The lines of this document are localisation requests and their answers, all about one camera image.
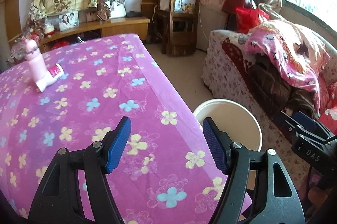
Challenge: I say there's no wooden sideboard cabinet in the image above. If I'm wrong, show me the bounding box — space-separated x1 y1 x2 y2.
40 17 150 52

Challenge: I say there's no cream plastic trash bucket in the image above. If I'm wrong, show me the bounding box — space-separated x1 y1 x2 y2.
193 99 263 191

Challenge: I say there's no floral covered sofa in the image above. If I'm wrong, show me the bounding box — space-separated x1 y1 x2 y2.
202 26 337 188

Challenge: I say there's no white bottle magenta label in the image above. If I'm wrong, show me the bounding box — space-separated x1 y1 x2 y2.
36 63 64 92

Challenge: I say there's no dark brown coat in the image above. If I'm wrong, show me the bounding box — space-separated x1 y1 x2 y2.
248 54 315 119

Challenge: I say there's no pink floral tablecloth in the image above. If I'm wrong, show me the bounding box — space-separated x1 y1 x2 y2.
1 34 226 223

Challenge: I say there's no pink thermos bottle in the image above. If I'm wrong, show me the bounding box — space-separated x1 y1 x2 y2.
25 39 47 82

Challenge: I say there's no framed couple photo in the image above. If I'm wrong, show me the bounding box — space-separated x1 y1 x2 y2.
58 11 79 32

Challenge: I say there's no pink fringed blanket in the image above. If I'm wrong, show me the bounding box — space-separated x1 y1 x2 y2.
244 20 331 113

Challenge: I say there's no wooden chair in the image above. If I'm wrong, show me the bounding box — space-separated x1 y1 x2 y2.
152 0 200 57

